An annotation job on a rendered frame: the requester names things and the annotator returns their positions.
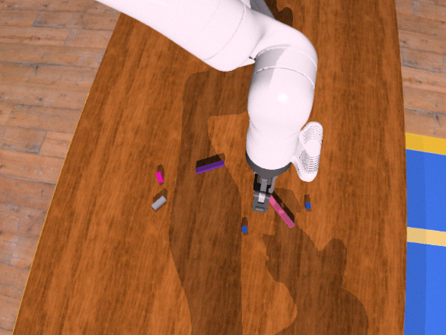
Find grey rod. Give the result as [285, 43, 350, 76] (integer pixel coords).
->
[151, 196, 166, 210]

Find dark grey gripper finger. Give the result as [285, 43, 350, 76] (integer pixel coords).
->
[251, 171, 278, 213]

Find pink rod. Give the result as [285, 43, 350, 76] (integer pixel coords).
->
[269, 194, 295, 228]

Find purple rod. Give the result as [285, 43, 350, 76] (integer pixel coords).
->
[196, 160, 225, 174]

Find small magenta block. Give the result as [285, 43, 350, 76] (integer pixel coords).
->
[156, 171, 164, 183]

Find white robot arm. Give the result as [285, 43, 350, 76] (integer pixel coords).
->
[96, 0, 323, 181]

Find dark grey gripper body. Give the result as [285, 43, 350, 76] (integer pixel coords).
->
[245, 150, 292, 186]

